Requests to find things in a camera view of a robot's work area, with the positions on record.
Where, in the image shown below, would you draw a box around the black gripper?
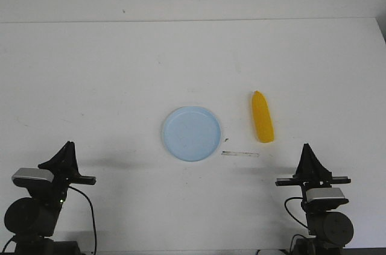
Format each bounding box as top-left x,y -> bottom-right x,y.
275,143 -> 351,189
37,141 -> 97,204

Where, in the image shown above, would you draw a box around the yellow toy corn cob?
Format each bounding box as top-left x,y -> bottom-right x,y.
251,91 -> 274,143

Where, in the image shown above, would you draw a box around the light blue round plate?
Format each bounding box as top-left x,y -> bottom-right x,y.
161,106 -> 221,162

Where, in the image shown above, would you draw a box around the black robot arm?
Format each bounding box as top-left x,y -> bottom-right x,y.
4,141 -> 96,254
275,143 -> 354,254

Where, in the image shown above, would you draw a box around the clear tape strip horizontal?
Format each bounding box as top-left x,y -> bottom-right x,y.
221,151 -> 259,157

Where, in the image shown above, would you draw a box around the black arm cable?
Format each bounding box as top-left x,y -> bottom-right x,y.
284,197 -> 310,231
68,186 -> 98,254

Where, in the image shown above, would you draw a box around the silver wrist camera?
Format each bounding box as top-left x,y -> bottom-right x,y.
305,187 -> 349,205
11,168 -> 54,187

